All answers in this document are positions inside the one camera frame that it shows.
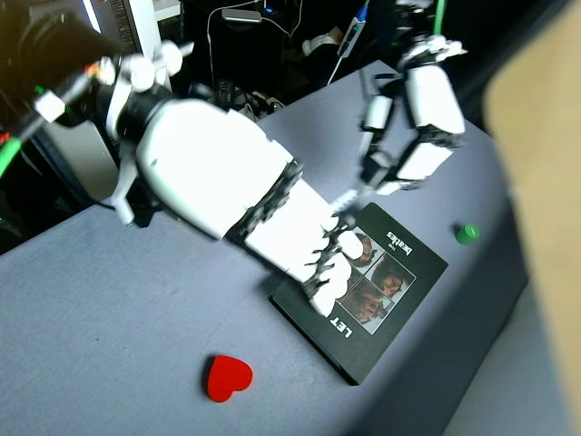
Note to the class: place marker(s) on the tan board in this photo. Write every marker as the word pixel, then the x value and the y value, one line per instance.
pixel 544 181

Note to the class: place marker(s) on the green cylinder block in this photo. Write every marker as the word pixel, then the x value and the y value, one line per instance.
pixel 467 234

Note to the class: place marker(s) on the white vertical post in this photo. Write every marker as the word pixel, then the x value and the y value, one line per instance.
pixel 150 22

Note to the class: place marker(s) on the white power strip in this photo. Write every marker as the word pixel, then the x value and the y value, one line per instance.
pixel 263 106

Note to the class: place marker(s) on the black power brick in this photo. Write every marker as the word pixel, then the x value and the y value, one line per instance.
pixel 225 92

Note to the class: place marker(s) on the silver adapter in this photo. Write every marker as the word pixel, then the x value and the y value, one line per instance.
pixel 241 15

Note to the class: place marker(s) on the black Beatles album box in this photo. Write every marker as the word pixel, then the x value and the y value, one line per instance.
pixel 399 318

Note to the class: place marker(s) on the grey table cloth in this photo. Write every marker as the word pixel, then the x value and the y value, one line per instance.
pixel 113 340

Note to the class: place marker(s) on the red heart block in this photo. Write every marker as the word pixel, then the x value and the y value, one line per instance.
pixel 227 377

